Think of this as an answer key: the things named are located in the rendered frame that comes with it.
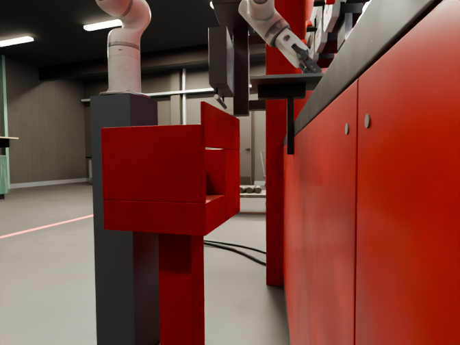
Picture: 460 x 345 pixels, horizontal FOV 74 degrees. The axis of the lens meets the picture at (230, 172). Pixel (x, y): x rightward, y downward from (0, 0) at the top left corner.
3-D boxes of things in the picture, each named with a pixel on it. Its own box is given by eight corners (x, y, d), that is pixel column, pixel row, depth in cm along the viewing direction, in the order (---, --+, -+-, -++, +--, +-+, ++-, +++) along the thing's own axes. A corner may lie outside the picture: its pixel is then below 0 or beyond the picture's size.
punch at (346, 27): (337, 58, 98) (337, 27, 97) (343, 57, 98) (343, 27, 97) (344, 46, 88) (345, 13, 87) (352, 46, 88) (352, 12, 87)
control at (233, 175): (165, 208, 65) (164, 122, 64) (240, 211, 60) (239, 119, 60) (103, 229, 45) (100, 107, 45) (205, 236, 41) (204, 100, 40)
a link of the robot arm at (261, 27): (285, 11, 91) (283, 27, 100) (256, -19, 92) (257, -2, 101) (263, 31, 92) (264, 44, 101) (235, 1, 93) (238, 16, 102)
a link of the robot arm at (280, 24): (284, 13, 91) (290, 20, 91) (285, 26, 100) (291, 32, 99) (262, 34, 93) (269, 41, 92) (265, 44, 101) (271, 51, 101)
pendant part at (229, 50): (219, 98, 242) (219, 51, 240) (235, 97, 240) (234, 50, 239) (208, 84, 197) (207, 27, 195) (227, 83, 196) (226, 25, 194)
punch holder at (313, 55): (309, 68, 142) (309, 32, 142) (328, 68, 141) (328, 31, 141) (313, 58, 128) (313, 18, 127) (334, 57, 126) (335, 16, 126)
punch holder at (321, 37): (315, 54, 123) (315, 12, 122) (337, 53, 121) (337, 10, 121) (321, 40, 108) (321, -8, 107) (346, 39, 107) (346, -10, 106)
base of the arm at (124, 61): (87, 96, 115) (85, 45, 114) (121, 104, 132) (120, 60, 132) (130, 92, 108) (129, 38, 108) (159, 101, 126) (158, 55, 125)
